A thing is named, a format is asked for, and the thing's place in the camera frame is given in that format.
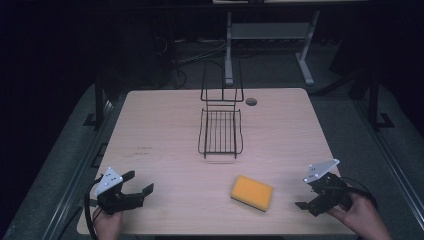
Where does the black wire rack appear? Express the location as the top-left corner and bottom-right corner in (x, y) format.
(197, 59), (245, 160)

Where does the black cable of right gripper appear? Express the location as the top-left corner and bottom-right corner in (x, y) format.
(341, 176), (380, 212)

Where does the person's right hand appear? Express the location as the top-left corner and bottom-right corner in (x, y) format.
(326, 191), (393, 240)

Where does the grey metal stand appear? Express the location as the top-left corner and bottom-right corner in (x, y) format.
(224, 9), (322, 87)

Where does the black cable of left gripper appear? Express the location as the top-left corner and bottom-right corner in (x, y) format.
(83, 177), (102, 240)

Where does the yellow sponge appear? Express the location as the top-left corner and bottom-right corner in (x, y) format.
(230, 174), (274, 213)

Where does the bundle of floor cables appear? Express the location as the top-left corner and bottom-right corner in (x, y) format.
(152, 34), (228, 90)

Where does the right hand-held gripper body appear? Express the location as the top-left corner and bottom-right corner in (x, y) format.
(302, 158), (353, 218)

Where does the black frame post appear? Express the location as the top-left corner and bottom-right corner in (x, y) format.
(366, 71), (396, 130)
(83, 71), (109, 129)

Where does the person's left hand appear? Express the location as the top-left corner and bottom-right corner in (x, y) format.
(92, 205), (125, 240)

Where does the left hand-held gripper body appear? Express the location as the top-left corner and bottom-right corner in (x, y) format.
(94, 166), (145, 216)

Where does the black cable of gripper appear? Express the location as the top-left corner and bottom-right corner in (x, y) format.
(341, 176), (380, 212)
(83, 177), (102, 240)

